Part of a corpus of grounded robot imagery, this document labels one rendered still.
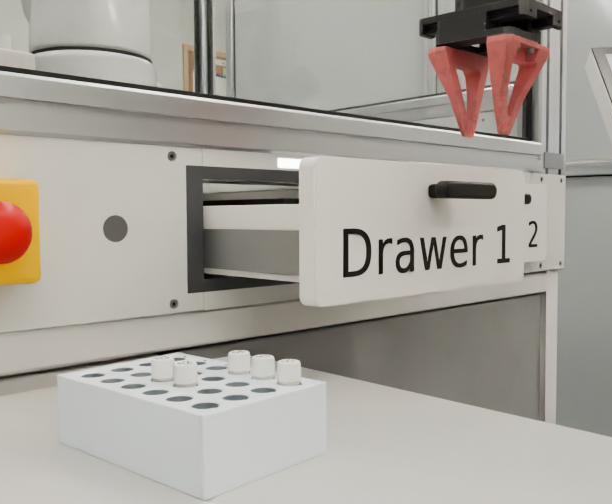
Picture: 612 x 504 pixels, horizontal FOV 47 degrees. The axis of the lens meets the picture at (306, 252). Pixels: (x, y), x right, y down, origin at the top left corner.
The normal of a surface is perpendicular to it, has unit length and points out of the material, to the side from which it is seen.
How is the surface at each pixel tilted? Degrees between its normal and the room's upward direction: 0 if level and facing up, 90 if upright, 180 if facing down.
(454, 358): 90
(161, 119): 90
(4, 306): 90
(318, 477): 0
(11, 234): 91
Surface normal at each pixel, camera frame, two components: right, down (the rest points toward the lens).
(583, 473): 0.00, -1.00
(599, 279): -0.65, 0.04
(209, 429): 0.75, 0.03
